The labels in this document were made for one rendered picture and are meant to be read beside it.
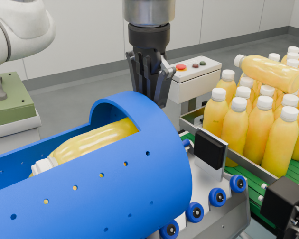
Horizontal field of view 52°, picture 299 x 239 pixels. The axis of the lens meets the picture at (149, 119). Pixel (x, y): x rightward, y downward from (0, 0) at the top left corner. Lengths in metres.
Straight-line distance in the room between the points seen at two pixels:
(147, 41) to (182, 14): 3.55
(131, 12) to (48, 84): 3.05
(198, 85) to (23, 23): 0.60
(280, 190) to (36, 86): 3.04
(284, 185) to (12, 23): 0.89
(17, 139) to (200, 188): 0.60
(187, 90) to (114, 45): 2.70
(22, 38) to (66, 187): 0.71
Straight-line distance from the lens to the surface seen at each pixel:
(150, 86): 0.58
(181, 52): 4.21
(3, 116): 1.01
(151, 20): 0.51
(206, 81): 1.09
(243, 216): 0.87
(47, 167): 0.52
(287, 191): 0.77
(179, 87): 1.00
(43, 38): 1.13
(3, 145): 1.07
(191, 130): 0.97
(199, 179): 0.85
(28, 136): 1.07
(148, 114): 0.53
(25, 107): 1.00
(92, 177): 0.46
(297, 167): 1.02
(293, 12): 5.65
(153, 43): 0.53
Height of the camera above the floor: 1.50
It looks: 32 degrees down
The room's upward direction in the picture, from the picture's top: straight up
